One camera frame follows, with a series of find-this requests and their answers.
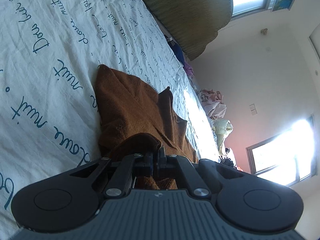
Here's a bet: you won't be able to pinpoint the white script-print blanket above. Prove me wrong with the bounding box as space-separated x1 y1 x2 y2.
0 0 221 232

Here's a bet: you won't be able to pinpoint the dark patterned clothes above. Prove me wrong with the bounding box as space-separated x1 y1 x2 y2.
219 147 245 172

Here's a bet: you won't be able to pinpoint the green padded headboard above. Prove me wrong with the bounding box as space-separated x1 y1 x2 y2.
122 0 234 61

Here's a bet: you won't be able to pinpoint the blue cloth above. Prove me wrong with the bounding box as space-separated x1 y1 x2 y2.
172 42 186 63

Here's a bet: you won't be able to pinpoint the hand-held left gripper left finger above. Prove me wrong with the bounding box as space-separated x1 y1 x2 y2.
67 151 154 201

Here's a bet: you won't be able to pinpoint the large side window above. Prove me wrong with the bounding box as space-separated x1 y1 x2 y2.
246 114 318 187

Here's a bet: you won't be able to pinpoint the brown knit sweater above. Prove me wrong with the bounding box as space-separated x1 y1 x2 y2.
93 64 200 191

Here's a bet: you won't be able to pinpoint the pink clothes pile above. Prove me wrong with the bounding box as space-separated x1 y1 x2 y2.
197 88 227 120

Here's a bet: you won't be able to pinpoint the purple cloth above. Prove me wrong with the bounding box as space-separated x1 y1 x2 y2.
183 61 195 77

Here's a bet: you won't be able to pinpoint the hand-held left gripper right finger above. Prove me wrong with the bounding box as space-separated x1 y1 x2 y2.
157 146 247 201

